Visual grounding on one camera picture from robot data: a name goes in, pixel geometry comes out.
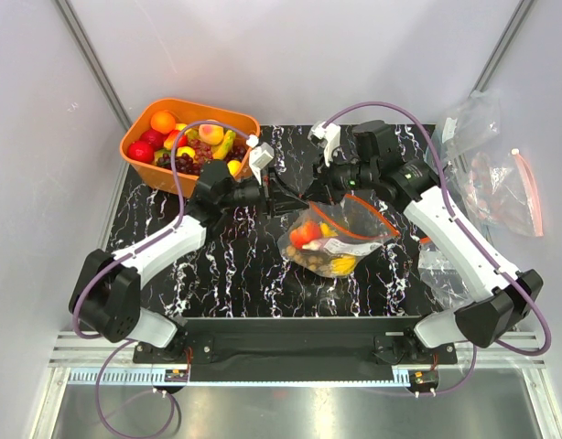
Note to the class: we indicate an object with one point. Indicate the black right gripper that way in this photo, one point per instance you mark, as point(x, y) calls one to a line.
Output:
point(324, 179)

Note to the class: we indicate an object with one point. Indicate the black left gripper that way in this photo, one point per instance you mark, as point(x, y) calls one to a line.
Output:
point(276, 198)

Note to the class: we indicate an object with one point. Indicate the clear zip bag orange zipper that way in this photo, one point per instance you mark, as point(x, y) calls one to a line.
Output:
point(352, 227)

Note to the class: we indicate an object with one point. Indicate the yellow lemon large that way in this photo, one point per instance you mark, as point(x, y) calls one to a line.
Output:
point(343, 265)

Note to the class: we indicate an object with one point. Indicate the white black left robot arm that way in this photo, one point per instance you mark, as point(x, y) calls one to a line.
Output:
point(107, 295)

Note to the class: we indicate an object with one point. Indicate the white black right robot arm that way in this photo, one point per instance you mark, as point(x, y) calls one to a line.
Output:
point(500, 294)

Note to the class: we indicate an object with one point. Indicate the clear blue zip bag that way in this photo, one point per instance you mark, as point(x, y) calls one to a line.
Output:
point(471, 124)

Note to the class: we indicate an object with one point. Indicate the filled zip bag red zipper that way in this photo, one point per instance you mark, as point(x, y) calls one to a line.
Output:
point(499, 191)

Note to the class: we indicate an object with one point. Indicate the yellow lemon small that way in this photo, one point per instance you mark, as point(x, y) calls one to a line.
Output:
point(234, 167)

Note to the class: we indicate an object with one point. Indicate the green yellow banana bunch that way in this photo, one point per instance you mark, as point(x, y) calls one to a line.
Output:
point(221, 150)

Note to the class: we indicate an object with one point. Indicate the orange plastic fruit basket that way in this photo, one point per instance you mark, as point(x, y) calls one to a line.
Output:
point(194, 134)

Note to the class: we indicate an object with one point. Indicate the dark purple grape bunch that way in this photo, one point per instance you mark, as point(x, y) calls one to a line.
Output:
point(190, 159)

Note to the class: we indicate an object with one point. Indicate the pink peach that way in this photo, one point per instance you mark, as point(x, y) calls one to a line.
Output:
point(211, 134)

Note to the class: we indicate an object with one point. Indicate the dark red apple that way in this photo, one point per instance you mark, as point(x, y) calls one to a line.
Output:
point(154, 138)

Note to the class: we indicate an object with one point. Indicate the orange fruit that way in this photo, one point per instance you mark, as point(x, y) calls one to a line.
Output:
point(163, 122)

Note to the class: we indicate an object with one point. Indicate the bright red apple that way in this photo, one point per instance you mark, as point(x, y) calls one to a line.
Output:
point(141, 151)

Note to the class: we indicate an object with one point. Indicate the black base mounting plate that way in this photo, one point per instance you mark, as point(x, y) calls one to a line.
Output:
point(387, 340)

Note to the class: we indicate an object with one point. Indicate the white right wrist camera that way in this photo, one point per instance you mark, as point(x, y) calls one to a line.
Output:
point(327, 136)

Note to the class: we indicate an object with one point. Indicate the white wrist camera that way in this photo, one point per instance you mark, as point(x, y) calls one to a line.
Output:
point(327, 136)
point(260, 156)

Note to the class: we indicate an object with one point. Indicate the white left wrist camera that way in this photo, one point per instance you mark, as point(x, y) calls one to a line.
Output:
point(260, 156)

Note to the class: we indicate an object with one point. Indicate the aluminium rail frame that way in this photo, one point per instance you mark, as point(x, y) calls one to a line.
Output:
point(95, 389)

